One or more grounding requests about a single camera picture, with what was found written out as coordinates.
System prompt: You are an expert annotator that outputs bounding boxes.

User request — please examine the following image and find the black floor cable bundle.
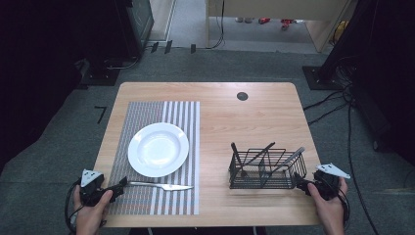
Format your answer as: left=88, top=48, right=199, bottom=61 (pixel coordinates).
left=302, top=55, right=358, bottom=127

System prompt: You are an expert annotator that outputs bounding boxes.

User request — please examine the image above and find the striped grey placemat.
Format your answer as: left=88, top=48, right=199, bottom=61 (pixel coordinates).
left=107, top=100, right=202, bottom=216

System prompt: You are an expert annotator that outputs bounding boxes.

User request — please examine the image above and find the dark slim utensil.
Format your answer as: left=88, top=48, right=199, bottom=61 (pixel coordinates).
left=243, top=141, right=277, bottom=168

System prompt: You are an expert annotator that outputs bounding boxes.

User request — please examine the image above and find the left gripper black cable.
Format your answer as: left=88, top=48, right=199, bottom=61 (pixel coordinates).
left=64, top=179, right=83, bottom=234

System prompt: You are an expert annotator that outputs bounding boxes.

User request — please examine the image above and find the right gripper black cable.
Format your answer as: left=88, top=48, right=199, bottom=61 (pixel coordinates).
left=337, top=185, right=352, bottom=231

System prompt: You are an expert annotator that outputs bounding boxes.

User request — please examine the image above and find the black cabinet with stand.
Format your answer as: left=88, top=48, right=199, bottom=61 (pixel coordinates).
left=76, top=0, right=155, bottom=90

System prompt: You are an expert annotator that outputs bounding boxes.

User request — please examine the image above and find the black stand base plate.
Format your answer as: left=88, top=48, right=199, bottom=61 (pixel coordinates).
left=301, top=65, right=348, bottom=91

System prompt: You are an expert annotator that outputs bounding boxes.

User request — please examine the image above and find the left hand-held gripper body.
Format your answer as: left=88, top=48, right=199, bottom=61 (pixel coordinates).
left=78, top=168, right=106, bottom=208

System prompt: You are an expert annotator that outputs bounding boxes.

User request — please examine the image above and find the person's left hand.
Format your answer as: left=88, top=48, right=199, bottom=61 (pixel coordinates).
left=72, top=185, right=114, bottom=235

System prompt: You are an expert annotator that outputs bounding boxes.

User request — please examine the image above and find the long black floor cable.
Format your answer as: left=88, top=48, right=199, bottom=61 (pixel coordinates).
left=346, top=97, right=381, bottom=235

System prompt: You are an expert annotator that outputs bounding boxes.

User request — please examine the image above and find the light wooden desk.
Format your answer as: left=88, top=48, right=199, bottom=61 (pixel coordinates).
left=205, top=0, right=355, bottom=54

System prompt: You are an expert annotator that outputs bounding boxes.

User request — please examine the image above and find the black wire cutlery basket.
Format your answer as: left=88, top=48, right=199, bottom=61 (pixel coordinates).
left=227, top=148, right=308, bottom=191

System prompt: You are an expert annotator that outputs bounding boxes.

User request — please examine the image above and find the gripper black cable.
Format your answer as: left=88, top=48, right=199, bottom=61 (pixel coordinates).
left=64, top=179, right=83, bottom=234
left=337, top=185, right=352, bottom=231

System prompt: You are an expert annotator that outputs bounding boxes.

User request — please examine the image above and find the person's right hand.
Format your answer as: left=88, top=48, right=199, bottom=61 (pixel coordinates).
left=307, top=176, right=349, bottom=235

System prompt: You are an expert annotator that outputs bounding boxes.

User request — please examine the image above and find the grey-handled utensil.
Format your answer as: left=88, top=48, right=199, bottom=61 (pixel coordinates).
left=260, top=146, right=306, bottom=188

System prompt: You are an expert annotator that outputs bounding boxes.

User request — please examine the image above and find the red object on floor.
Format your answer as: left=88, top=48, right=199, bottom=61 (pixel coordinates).
left=280, top=19, right=297, bottom=31

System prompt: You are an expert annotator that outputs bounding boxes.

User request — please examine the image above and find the black-handled utensil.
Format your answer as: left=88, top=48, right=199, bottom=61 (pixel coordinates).
left=230, top=141, right=247, bottom=178

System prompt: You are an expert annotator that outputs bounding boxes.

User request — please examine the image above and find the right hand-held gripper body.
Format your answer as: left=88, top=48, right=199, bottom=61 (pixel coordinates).
left=312, top=163, right=351, bottom=201

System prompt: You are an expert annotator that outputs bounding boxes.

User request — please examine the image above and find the silver table knife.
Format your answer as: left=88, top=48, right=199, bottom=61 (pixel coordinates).
left=124, top=180, right=195, bottom=192

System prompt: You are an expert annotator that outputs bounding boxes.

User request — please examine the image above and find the hanging black cable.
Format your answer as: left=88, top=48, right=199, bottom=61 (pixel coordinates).
left=206, top=0, right=227, bottom=51

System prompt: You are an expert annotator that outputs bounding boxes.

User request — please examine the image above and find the white round plate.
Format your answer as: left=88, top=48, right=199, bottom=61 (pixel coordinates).
left=127, top=121, right=191, bottom=179

